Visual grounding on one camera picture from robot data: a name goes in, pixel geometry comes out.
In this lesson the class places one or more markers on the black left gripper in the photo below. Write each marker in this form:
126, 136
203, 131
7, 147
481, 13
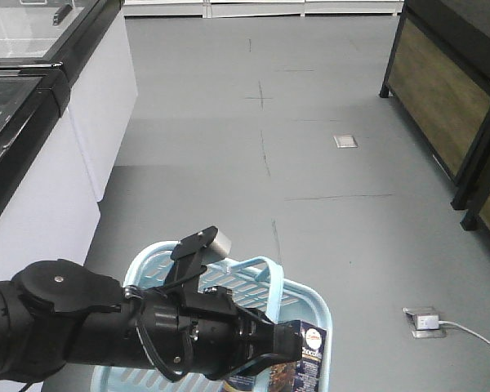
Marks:
207, 333

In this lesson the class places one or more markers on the white chest freezer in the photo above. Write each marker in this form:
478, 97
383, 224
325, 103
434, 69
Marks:
48, 209
87, 41

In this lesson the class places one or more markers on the chocolate cookie box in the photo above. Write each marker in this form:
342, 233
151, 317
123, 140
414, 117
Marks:
304, 374

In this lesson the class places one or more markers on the open floor socket box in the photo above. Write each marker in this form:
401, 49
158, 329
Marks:
424, 322

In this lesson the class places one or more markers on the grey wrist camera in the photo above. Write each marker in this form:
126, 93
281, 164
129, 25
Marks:
217, 246

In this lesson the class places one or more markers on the light blue plastic basket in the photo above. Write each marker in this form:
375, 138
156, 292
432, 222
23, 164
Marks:
256, 283

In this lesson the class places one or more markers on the white chest freezer far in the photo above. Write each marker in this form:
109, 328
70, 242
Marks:
87, 41

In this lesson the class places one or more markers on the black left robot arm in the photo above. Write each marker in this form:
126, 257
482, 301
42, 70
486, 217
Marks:
53, 313

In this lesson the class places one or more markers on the black wood display stand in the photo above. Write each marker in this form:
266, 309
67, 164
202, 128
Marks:
439, 71

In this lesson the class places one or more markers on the white chest freezer near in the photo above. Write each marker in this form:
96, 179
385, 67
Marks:
48, 209

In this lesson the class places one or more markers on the small floor hatch plate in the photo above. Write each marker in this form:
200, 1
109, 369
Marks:
345, 141

